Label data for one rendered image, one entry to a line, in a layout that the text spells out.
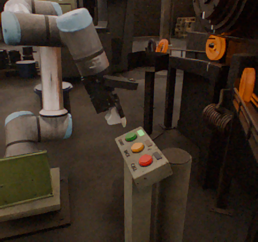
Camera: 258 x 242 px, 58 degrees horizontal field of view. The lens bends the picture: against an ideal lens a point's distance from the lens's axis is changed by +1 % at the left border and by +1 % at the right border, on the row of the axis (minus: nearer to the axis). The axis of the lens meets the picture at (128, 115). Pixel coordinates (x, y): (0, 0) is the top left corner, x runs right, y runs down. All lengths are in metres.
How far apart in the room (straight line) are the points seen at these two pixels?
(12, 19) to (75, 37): 0.19
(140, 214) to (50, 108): 0.76
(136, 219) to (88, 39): 0.60
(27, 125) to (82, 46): 0.78
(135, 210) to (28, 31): 0.64
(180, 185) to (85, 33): 0.60
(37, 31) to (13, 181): 0.78
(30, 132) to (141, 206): 0.75
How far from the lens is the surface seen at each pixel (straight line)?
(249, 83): 1.08
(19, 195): 1.33
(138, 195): 0.80
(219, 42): 1.55
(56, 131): 1.35
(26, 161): 1.22
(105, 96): 0.70
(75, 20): 0.64
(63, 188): 1.54
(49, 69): 1.30
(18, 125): 1.34
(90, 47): 0.65
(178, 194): 0.92
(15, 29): 0.75
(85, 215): 1.39
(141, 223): 0.90
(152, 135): 2.09
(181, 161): 0.86
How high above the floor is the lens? 1.00
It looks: 24 degrees down
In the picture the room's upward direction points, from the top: straight up
